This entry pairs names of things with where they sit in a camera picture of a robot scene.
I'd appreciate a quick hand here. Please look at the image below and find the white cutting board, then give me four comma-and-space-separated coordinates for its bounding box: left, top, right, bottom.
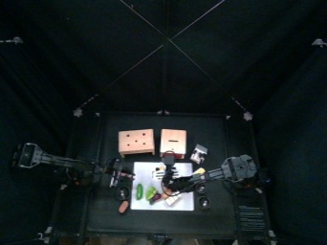
130, 161, 194, 212

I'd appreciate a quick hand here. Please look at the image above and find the small black bowl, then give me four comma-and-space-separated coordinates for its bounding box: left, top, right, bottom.
196, 195, 212, 211
114, 186, 132, 201
193, 183, 209, 195

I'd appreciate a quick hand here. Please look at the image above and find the white and brown toy block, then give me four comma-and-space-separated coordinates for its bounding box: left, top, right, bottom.
162, 194, 184, 207

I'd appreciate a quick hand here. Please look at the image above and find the light green toy vegetable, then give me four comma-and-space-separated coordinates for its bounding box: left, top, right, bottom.
144, 186, 160, 201

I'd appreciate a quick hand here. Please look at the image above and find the purple toy eggplant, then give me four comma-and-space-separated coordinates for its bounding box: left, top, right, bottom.
148, 192, 164, 206

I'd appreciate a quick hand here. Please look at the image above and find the pink toy sausage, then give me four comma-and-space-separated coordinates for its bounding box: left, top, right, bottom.
117, 200, 130, 214

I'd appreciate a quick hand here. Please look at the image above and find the wooden box with round holes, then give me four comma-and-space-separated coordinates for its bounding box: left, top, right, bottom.
117, 128, 156, 158

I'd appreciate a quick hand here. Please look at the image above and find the wooden box with slot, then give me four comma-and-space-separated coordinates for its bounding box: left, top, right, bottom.
158, 128, 188, 160

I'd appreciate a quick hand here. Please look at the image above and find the white text label sticker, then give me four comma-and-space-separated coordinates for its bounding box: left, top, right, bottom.
237, 205, 266, 237

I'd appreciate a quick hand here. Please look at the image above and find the thin diagonal cord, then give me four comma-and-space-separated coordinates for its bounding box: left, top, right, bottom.
117, 0, 252, 117

